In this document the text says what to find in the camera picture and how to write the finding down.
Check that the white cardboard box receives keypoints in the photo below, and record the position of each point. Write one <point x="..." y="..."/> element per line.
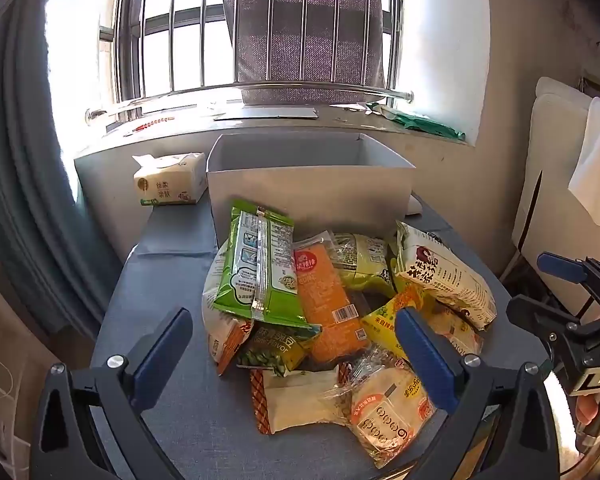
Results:
<point x="305" y="195"/>

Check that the green pea snack packet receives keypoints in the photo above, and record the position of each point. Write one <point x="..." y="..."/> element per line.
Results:
<point x="270" y="349"/>

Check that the white and orange snack packet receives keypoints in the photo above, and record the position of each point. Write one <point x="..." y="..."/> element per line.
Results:
<point x="221" y="332"/>

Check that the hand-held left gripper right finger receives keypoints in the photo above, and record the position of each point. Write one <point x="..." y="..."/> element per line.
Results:
<point x="425" y="360"/>

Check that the red pen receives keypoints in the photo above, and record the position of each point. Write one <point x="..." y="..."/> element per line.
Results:
<point x="150" y="124"/>

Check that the white folded mattress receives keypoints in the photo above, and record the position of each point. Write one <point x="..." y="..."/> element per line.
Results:
<point x="550" y="160"/>

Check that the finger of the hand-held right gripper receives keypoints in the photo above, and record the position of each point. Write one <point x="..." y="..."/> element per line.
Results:
<point x="532" y="312"/>
<point x="560" y="266"/>

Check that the yellow snack packet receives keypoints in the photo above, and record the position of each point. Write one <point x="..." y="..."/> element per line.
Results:
<point x="386" y="325"/>

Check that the metal window guard bars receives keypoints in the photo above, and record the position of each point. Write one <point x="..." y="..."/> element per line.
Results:
<point x="170" y="25"/>

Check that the green plastic bag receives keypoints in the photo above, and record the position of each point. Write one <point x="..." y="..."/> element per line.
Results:
<point x="425" y="125"/>

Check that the tissue pack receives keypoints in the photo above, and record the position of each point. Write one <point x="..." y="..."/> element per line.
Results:
<point x="172" y="182"/>

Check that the person's right hand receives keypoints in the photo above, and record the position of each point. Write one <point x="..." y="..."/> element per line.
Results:
<point x="587" y="409"/>

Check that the white red-print snack packet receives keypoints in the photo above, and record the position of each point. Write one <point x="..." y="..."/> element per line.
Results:
<point x="440" y="275"/>

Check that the grey tablecloth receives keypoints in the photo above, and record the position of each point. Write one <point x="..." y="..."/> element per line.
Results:
<point x="170" y="285"/>

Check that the white towel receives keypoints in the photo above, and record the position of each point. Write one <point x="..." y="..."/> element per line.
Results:
<point x="597" y="160"/>

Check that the yellow-green snack packet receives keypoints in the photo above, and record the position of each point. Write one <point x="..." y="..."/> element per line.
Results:
<point x="365" y="260"/>

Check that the light green snack packet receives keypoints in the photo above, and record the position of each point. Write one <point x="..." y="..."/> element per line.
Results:
<point x="260" y="270"/>

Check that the clear rice cracker packet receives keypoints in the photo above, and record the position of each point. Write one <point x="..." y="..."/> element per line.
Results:
<point x="380" y="420"/>

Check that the grey hanging cloth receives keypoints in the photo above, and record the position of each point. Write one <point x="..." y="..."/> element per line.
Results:
<point x="290" y="60"/>

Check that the blue-grey curtain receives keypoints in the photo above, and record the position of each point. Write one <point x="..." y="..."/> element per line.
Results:
<point x="25" y="185"/>

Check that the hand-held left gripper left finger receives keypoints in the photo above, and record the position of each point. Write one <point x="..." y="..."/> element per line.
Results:
<point x="162" y="355"/>

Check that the grey cardboard sheet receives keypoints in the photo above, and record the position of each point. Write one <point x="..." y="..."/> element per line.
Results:
<point x="270" y="112"/>

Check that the cream packet with striped edge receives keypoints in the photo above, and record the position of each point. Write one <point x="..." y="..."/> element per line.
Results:
<point x="295" y="400"/>

